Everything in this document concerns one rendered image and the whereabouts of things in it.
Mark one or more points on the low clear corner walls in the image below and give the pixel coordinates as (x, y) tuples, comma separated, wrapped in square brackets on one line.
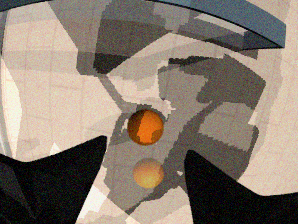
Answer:
[(134, 11)]

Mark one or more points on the brown ball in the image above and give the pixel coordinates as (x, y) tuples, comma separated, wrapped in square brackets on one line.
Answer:
[(145, 127)]

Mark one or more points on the translucent orange ball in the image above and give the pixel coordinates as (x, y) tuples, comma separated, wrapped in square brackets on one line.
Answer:
[(148, 172)]

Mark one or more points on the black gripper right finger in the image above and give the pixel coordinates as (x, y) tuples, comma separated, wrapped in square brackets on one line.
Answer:
[(215, 198)]

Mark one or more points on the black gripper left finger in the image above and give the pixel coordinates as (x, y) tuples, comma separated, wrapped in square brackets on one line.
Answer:
[(52, 190)]

